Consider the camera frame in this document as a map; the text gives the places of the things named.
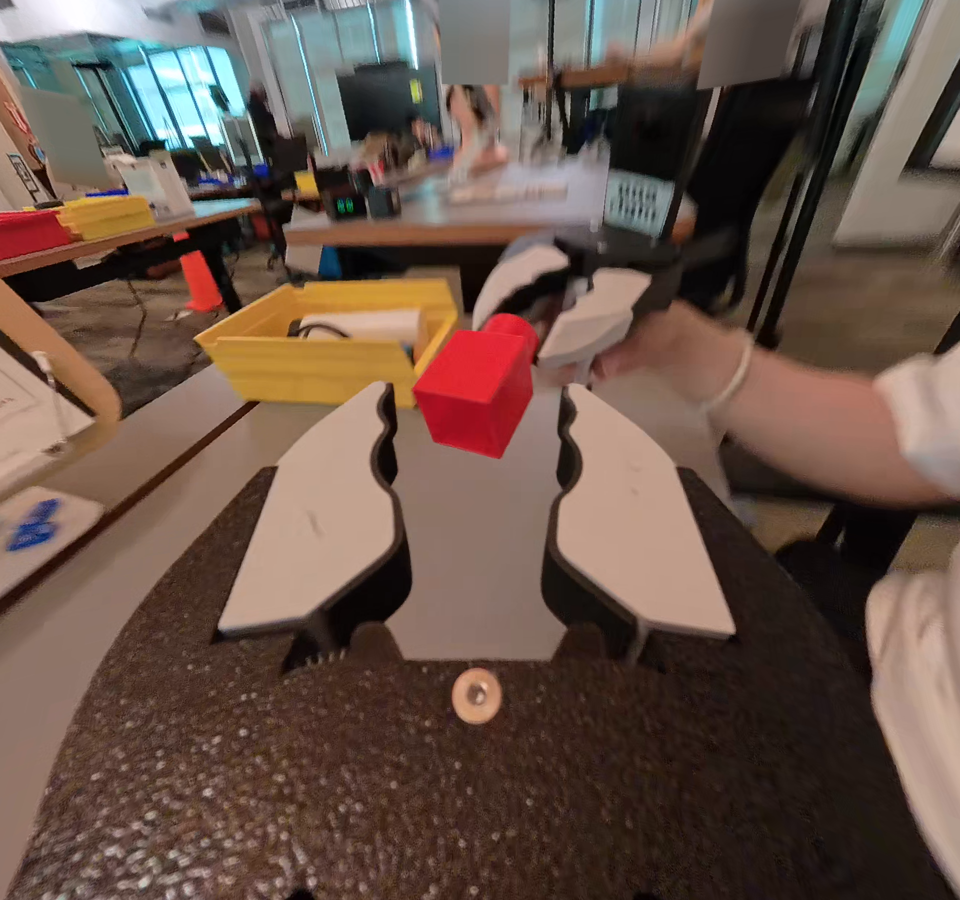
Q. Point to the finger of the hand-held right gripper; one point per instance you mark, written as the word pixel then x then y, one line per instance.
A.
pixel 593 323
pixel 518 270

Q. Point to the red plastic bin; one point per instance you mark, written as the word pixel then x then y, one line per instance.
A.
pixel 33 233

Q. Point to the red block with round knob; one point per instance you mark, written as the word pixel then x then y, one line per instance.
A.
pixel 473 390

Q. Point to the black television screen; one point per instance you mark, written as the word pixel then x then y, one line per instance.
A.
pixel 387 102

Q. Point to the instruction sheet board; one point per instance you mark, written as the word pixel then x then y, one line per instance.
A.
pixel 30 413

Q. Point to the blue clip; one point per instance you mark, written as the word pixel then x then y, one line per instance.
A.
pixel 33 525

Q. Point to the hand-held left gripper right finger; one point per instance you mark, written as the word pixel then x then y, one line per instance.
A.
pixel 645 548

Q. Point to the black clock with green display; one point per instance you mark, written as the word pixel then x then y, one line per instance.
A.
pixel 342 195

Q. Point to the white cylinder with black cap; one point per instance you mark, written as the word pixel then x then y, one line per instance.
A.
pixel 375 327

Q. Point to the person's right hand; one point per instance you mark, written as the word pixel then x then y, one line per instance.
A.
pixel 668 360

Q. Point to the small black box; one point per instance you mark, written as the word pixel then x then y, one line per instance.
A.
pixel 383 201

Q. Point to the black tripod stand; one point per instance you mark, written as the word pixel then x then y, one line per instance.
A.
pixel 818 135

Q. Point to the person's right forearm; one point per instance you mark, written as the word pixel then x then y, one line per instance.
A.
pixel 825 428

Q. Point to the orange traffic cone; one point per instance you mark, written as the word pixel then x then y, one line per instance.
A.
pixel 198 282

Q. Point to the yellow plastic bin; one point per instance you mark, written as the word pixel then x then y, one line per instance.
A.
pixel 300 368
pixel 105 218

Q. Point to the grey desk with wooden edge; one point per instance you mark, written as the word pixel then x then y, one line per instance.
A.
pixel 495 210

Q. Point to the white stand base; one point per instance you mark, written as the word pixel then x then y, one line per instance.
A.
pixel 38 563

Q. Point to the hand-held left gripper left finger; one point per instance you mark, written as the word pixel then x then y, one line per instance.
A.
pixel 315 540

